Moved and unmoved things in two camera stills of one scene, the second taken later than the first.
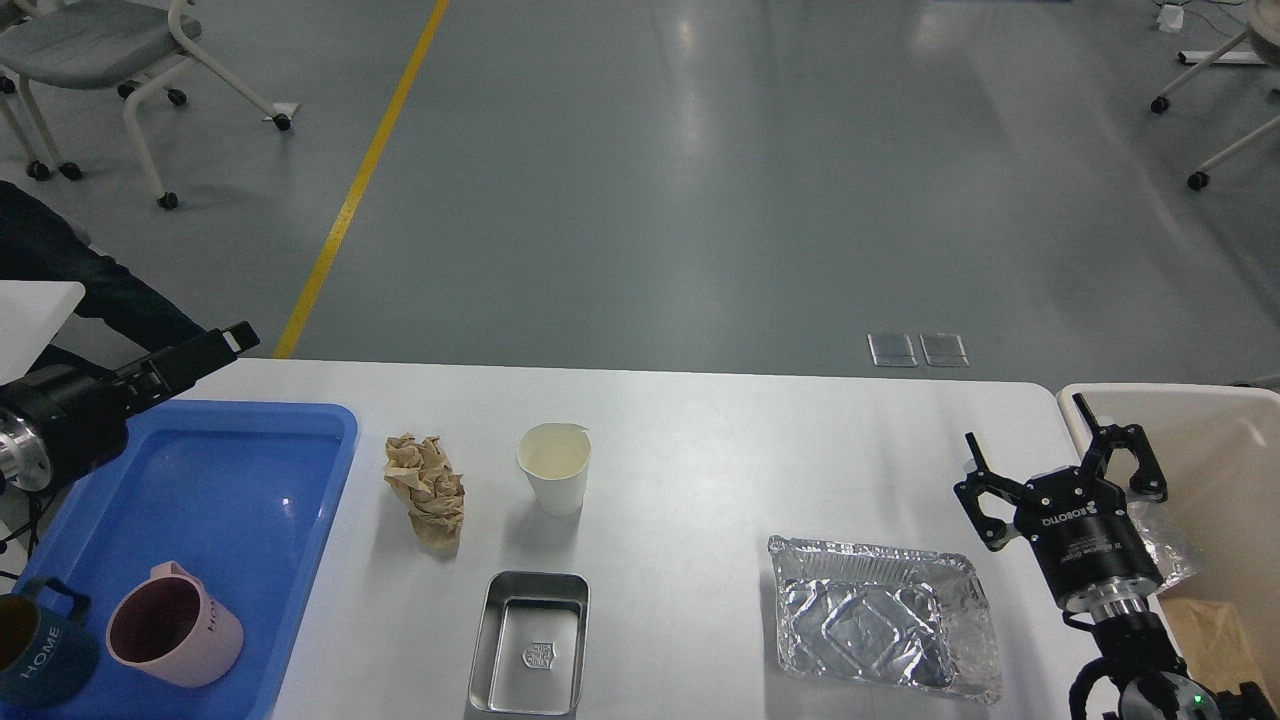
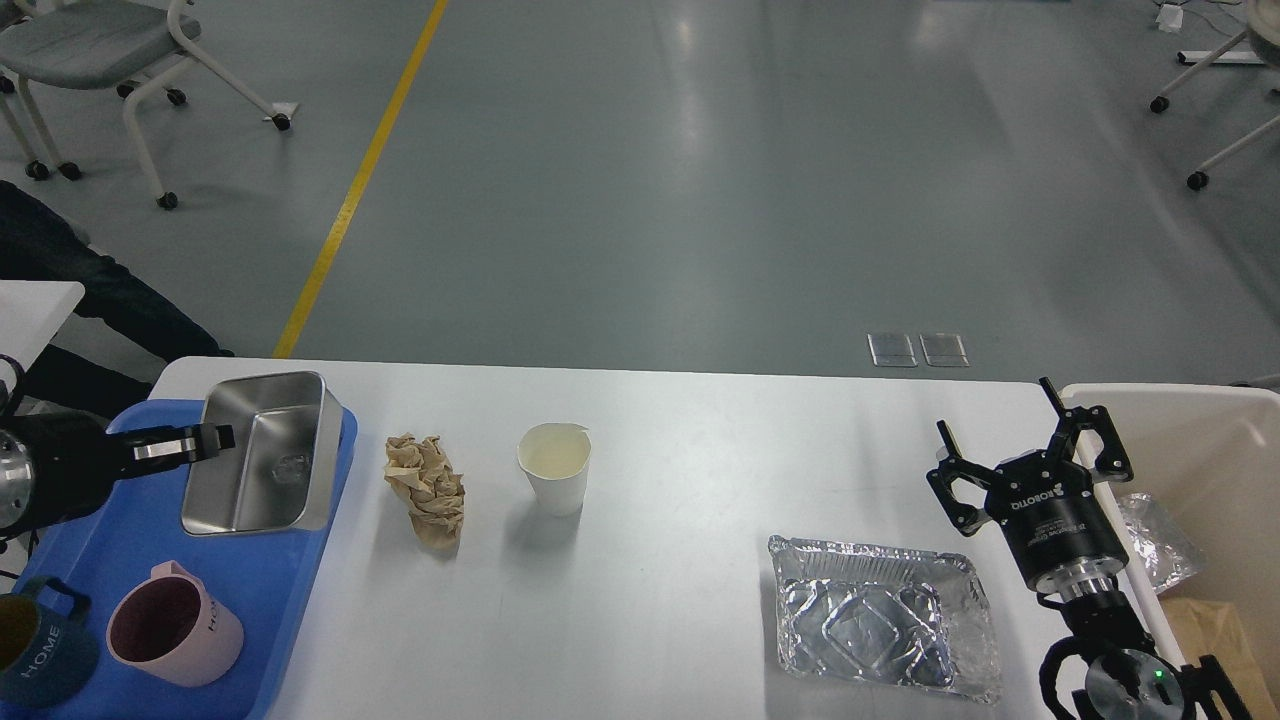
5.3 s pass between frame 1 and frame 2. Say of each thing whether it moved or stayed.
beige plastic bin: stayed
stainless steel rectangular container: moved
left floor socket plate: stayed
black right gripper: moved
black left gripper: moved
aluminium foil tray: stayed
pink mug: stayed
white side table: stayed
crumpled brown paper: stayed
